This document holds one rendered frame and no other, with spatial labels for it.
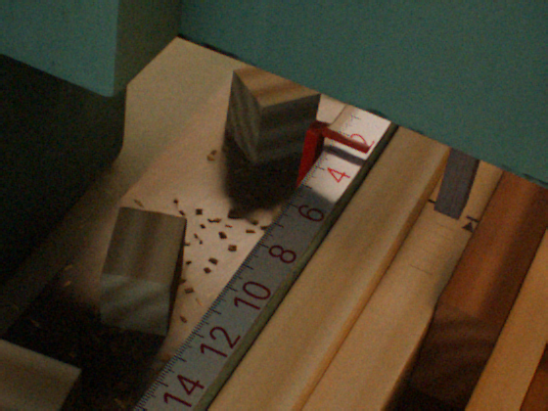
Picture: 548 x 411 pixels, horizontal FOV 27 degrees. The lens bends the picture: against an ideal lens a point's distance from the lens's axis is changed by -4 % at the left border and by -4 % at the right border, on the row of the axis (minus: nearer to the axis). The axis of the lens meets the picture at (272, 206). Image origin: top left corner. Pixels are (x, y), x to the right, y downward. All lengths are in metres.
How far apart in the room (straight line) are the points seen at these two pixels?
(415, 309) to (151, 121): 0.29
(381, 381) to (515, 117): 0.09
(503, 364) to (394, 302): 0.05
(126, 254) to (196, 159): 0.11
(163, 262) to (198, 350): 0.19
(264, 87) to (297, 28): 0.27
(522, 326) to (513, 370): 0.02
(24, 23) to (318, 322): 0.12
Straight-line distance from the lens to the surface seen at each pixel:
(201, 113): 0.62
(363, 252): 0.35
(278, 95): 0.58
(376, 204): 0.37
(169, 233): 0.51
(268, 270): 0.33
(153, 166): 0.59
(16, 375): 0.45
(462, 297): 0.36
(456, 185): 0.36
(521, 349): 0.33
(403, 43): 0.30
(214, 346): 0.31
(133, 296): 0.50
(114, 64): 0.31
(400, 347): 0.34
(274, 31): 0.32
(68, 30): 0.31
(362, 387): 0.33
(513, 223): 0.38
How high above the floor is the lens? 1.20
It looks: 44 degrees down
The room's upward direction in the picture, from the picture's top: 10 degrees clockwise
